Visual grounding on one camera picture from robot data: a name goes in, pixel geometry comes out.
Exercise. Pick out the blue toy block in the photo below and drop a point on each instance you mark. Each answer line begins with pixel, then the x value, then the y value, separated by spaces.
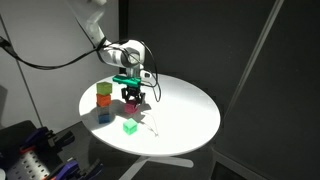
pixel 104 118

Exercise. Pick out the dark green toy block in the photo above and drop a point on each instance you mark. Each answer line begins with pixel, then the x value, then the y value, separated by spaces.
pixel 130 126

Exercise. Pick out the black spring clamp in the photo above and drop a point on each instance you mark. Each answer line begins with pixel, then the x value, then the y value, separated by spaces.
pixel 63 139
pixel 91 170

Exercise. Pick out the perforated metal plate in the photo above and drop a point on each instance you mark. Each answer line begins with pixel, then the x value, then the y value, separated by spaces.
pixel 28 165

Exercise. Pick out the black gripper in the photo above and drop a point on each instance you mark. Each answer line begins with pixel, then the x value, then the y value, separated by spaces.
pixel 132 89

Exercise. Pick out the purple toy block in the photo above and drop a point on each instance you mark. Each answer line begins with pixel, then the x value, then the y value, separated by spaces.
pixel 131 107

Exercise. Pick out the purple spring clamp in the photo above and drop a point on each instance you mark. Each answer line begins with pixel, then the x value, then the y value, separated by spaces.
pixel 35 134
pixel 66 169

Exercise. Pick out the yellow-green toy block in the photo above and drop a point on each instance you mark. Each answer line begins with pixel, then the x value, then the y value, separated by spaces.
pixel 104 88

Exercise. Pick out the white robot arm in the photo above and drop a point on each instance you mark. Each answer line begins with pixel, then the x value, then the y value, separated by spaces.
pixel 115 56

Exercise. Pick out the orange clamp piece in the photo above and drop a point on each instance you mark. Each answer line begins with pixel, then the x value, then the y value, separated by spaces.
pixel 26 149

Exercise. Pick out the orange toy block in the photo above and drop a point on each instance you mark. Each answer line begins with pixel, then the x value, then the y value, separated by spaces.
pixel 103 100

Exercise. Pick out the grey diagonal pole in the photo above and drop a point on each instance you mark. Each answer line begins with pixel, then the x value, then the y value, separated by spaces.
pixel 256 50

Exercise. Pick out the white table base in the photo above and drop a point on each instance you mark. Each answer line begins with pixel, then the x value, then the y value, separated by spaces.
pixel 173 162

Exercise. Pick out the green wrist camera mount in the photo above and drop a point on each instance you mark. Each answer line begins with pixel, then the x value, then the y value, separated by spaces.
pixel 126 80

